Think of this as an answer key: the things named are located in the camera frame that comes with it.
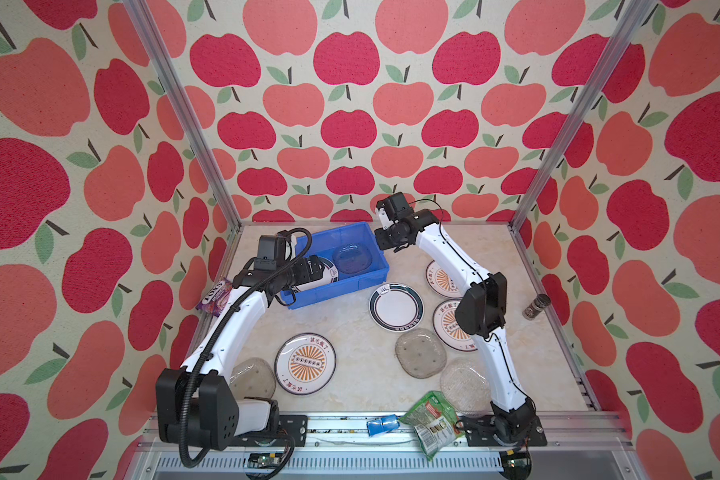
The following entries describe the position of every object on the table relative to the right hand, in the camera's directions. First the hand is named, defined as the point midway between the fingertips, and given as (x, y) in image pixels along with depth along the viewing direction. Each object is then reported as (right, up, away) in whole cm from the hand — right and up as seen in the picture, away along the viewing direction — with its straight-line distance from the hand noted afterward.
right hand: (387, 237), depth 96 cm
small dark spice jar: (+45, -21, -7) cm, 50 cm away
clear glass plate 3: (+9, -35, -8) cm, 37 cm away
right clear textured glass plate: (+21, -43, -15) cm, 50 cm away
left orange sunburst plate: (-25, -37, -10) cm, 46 cm away
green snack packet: (+10, -48, -21) cm, 54 cm away
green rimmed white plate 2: (+3, -23, +1) cm, 23 cm away
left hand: (-22, -10, -12) cm, 27 cm away
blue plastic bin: (-23, -2, +15) cm, 27 cm away
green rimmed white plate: (-20, -13, +9) cm, 25 cm away
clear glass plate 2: (-39, -40, -14) cm, 57 cm away
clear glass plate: (-12, -7, +15) cm, 20 cm away
